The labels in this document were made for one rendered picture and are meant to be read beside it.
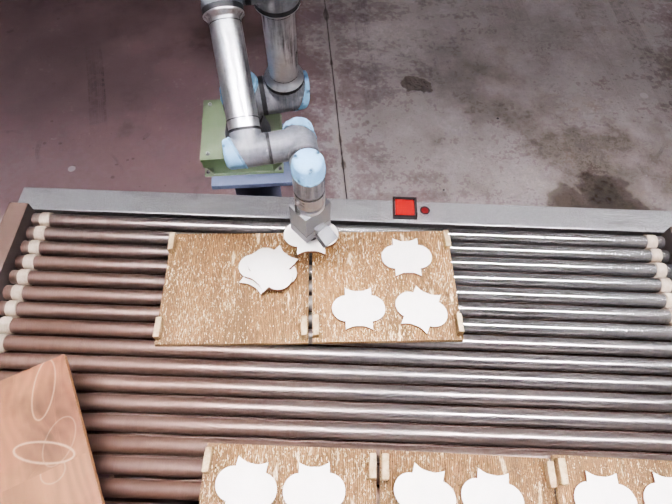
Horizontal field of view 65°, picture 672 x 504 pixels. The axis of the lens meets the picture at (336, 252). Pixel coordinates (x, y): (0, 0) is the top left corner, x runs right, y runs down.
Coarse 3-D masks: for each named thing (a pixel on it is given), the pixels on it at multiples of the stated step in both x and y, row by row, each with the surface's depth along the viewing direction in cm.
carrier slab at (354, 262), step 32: (320, 256) 154; (352, 256) 154; (448, 256) 155; (320, 288) 149; (352, 288) 149; (384, 288) 149; (448, 288) 150; (320, 320) 144; (384, 320) 144; (448, 320) 145
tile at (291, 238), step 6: (288, 228) 142; (336, 228) 142; (288, 234) 141; (294, 234) 141; (336, 234) 141; (288, 240) 140; (294, 240) 140; (300, 240) 140; (336, 240) 141; (294, 246) 139; (300, 246) 139; (306, 246) 139; (312, 246) 139; (318, 246) 139; (330, 246) 140; (300, 252) 138; (306, 252) 139; (312, 252) 139; (318, 252) 139; (324, 252) 138
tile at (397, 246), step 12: (396, 240) 156; (384, 252) 154; (396, 252) 154; (408, 252) 154; (420, 252) 154; (384, 264) 152; (396, 264) 152; (408, 264) 152; (420, 264) 152; (396, 276) 151; (420, 276) 151
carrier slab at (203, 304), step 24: (192, 240) 156; (216, 240) 156; (240, 240) 156; (264, 240) 156; (168, 264) 152; (192, 264) 152; (216, 264) 152; (168, 288) 148; (192, 288) 148; (216, 288) 148; (240, 288) 148; (288, 288) 149; (168, 312) 144; (192, 312) 144; (216, 312) 144; (240, 312) 145; (264, 312) 145; (288, 312) 145; (168, 336) 141; (192, 336) 141; (216, 336) 141; (240, 336) 141; (264, 336) 141; (288, 336) 141
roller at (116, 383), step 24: (96, 384) 136; (120, 384) 136; (144, 384) 136; (168, 384) 136; (192, 384) 136; (216, 384) 136; (240, 384) 136; (264, 384) 136; (288, 384) 136; (312, 384) 137; (336, 384) 137; (360, 384) 138; (576, 408) 137; (600, 408) 136; (624, 408) 136; (648, 408) 136
